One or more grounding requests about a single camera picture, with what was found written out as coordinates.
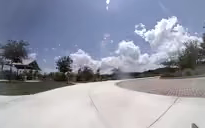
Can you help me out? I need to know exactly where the row of bushes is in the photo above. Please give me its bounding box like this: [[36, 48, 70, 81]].
[[43, 65, 124, 83]]

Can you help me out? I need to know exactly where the small dark tree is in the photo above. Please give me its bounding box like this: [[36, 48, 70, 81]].
[[55, 55, 74, 84]]

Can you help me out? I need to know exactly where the pale concrete path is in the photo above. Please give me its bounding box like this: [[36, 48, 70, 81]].
[[0, 78, 205, 128]]

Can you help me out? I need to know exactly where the brick paved ground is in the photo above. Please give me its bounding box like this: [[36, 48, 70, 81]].
[[116, 76, 205, 98]]

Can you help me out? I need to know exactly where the building with dark roof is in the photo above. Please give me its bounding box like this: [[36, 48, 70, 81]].
[[3, 59, 42, 81]]

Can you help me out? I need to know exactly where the dark grass patch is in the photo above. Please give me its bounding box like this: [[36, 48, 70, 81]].
[[0, 80, 74, 97]]

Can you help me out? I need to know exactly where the dark leafy tree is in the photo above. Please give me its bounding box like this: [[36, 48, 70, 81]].
[[1, 39, 31, 81]]

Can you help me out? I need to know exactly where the cluster of trees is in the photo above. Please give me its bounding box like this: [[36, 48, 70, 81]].
[[161, 17, 205, 78]]

